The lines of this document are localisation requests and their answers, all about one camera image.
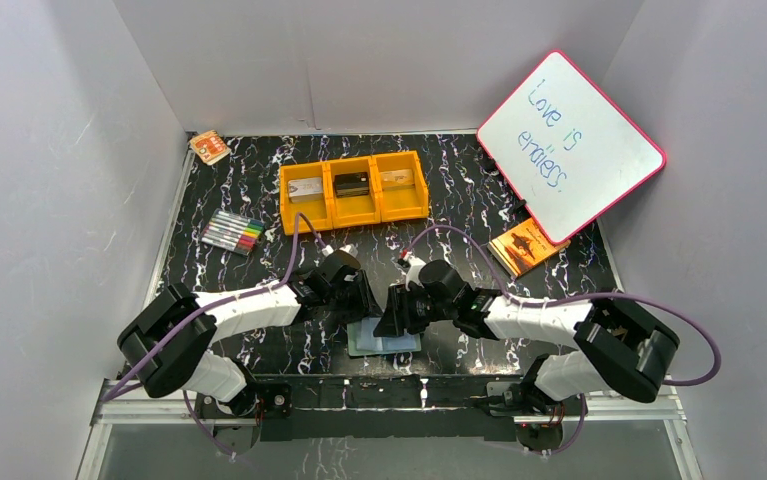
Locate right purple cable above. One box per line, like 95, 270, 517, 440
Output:
399, 225, 723, 457

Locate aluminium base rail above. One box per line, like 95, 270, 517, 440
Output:
93, 374, 686, 424

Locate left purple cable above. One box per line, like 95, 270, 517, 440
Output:
101, 211, 331, 458

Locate purple cable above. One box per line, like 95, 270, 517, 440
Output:
101, 211, 331, 458
399, 225, 723, 457

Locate pink-framed whiteboard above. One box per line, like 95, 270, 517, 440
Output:
476, 50, 667, 244

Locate yellow three-compartment bin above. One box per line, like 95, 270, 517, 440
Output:
279, 151, 430, 235

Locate gold card stack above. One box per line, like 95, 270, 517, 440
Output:
380, 169, 415, 191

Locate silver card stack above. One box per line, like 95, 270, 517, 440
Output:
287, 177, 324, 203

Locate black card stack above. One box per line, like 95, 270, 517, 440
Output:
333, 172, 370, 198

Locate pack of coloured markers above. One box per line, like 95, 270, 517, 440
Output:
200, 209, 265, 256

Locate small orange card box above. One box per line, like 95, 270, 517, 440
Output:
189, 130, 230, 165

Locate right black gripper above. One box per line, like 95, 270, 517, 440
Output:
373, 282, 456, 337

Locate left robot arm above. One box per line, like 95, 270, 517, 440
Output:
117, 249, 382, 416

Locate black mounting plate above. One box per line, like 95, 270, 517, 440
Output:
194, 374, 582, 448

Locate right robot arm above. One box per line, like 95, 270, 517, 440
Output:
374, 259, 680, 414

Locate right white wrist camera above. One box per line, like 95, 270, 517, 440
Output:
397, 251, 426, 289

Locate green card holder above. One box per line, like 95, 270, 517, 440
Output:
347, 317, 421, 357

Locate orange book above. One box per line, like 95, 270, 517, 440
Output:
487, 218, 570, 279

